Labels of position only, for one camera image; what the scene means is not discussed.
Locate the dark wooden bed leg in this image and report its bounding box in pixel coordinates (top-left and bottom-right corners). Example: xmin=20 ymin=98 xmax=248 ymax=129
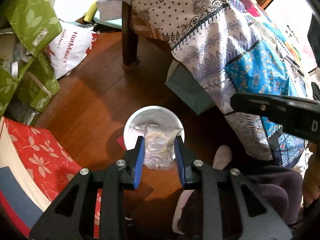
xmin=121 ymin=2 xmax=139 ymax=69

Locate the white HotMaxx plastic bag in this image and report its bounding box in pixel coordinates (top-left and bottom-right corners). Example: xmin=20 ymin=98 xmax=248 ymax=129
xmin=45 ymin=21 xmax=99 ymax=79

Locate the white round trash bin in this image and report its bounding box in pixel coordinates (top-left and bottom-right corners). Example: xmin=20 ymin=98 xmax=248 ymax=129
xmin=123 ymin=106 xmax=185 ymax=161

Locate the green leaf pattern bag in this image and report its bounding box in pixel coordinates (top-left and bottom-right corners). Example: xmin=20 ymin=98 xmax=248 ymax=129
xmin=1 ymin=0 xmax=62 ymax=114

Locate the patterned patchwork bed sheet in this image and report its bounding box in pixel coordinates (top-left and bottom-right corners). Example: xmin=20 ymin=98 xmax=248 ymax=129
xmin=97 ymin=0 xmax=308 ymax=168

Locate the clear plastic bag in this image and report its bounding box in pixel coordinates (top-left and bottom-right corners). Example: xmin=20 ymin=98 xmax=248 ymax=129
xmin=144 ymin=124 xmax=183 ymax=170

